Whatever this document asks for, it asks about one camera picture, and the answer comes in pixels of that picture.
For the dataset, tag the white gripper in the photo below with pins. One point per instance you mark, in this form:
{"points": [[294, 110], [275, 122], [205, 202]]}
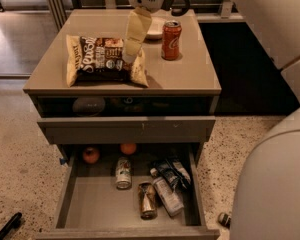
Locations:
{"points": [[139, 22]]}

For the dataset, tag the brown chip bag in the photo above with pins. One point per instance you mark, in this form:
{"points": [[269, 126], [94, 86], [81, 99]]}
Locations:
{"points": [[100, 59]]}

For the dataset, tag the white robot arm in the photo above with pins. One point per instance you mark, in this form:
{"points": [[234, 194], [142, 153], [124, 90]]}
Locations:
{"points": [[267, 199]]}

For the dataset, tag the grey drawer cabinet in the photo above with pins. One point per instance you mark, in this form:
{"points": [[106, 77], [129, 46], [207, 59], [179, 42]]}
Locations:
{"points": [[187, 86]]}

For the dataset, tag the top drawer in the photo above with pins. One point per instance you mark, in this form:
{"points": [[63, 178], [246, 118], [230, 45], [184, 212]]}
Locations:
{"points": [[140, 129]]}

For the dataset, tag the blue snack bag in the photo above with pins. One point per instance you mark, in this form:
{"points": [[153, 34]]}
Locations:
{"points": [[173, 171]]}

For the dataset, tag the open middle drawer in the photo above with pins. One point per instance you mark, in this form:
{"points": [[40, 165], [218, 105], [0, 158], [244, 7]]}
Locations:
{"points": [[91, 207]]}

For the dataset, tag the white bowl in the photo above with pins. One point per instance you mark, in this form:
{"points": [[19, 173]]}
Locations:
{"points": [[156, 29]]}

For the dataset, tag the orange soda can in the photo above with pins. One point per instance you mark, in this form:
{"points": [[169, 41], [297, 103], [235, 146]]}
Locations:
{"points": [[170, 40]]}

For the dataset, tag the dark round object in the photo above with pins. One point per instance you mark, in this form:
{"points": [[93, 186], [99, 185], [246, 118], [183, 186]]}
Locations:
{"points": [[88, 106]]}

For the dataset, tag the orange fruit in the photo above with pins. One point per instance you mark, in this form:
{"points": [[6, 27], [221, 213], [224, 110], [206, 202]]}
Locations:
{"points": [[128, 148]]}

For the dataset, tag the red apple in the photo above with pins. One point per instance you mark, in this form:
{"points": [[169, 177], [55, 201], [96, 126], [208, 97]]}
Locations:
{"points": [[91, 155]]}

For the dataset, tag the white green soda can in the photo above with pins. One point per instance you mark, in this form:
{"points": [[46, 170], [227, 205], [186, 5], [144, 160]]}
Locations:
{"points": [[123, 173]]}

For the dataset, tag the blue tape piece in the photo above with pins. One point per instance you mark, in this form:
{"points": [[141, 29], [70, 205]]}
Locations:
{"points": [[63, 161]]}

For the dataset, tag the brown gold can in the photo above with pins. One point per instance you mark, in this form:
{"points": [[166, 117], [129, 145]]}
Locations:
{"points": [[147, 201]]}

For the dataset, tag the white plastic bottle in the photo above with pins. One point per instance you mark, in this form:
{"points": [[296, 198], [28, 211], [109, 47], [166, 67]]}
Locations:
{"points": [[170, 199]]}

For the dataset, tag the black rod on floor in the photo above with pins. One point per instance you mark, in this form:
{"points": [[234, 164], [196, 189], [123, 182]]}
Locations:
{"points": [[13, 223]]}

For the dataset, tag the black striped handle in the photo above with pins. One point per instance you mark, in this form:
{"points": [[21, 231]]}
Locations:
{"points": [[224, 220]]}

